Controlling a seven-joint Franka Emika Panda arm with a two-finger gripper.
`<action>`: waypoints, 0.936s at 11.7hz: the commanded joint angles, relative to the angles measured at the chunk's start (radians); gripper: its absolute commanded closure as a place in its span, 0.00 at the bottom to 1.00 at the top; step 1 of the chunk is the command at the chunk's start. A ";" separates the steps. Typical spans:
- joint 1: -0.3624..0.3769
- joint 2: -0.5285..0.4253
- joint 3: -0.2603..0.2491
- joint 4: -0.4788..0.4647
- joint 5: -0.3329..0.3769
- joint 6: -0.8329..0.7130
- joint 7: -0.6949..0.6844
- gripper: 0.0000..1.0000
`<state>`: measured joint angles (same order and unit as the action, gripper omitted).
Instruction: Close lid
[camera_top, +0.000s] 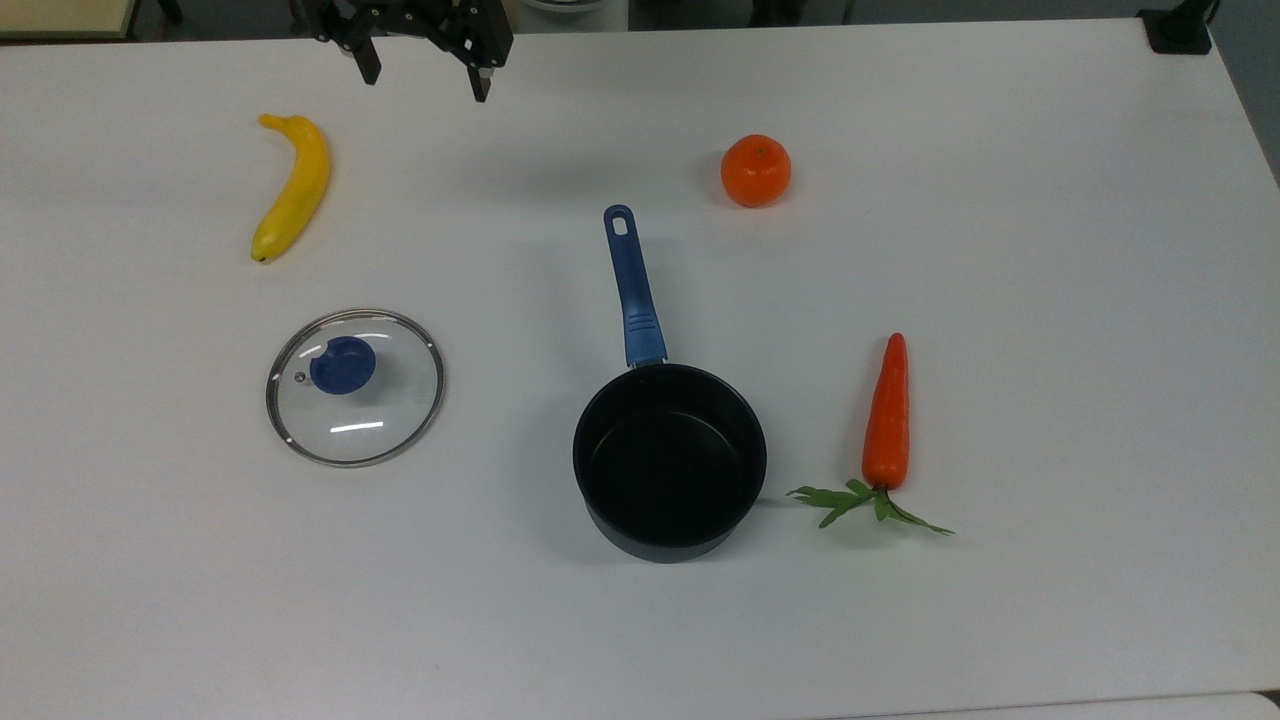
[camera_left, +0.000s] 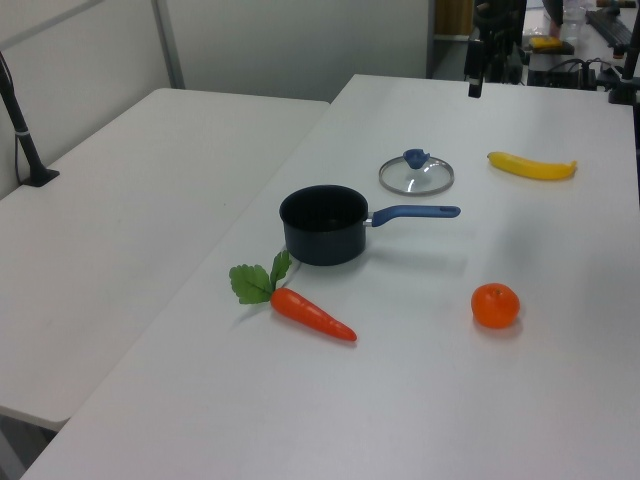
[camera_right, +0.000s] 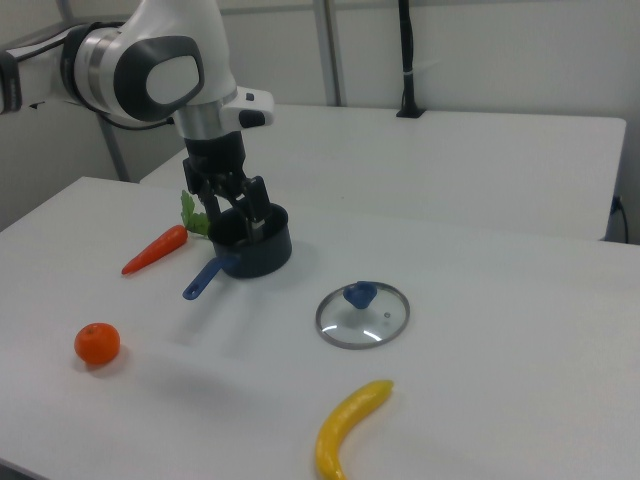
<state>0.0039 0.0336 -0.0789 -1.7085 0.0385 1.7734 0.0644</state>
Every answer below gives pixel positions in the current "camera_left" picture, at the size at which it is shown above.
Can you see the yellow toy banana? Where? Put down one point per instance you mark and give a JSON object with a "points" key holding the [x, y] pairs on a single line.
{"points": [[530, 167]]}

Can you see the black camera stand pole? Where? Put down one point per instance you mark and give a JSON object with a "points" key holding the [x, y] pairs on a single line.
{"points": [[29, 150]]}

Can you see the yellow object on black tray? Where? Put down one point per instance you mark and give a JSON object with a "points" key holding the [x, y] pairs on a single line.
{"points": [[545, 43]]}

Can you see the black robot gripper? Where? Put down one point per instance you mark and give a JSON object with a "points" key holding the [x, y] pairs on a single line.
{"points": [[497, 20]]}

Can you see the orange toy mandarin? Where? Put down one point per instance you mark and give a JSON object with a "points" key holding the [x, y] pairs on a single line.
{"points": [[495, 306]]}

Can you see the black keyboard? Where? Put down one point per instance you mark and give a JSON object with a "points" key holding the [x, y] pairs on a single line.
{"points": [[607, 27]]}

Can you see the orange toy carrot green leaves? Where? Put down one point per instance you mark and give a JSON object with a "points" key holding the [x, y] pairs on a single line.
{"points": [[310, 312]]}

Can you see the glass lid with blue knob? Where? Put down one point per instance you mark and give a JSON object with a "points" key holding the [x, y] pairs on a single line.
{"points": [[415, 158]]}

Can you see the black clamp stand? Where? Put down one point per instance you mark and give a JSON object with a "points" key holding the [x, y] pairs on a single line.
{"points": [[624, 82]]}

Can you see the grey partition post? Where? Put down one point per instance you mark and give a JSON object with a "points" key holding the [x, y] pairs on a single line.
{"points": [[169, 45]]}

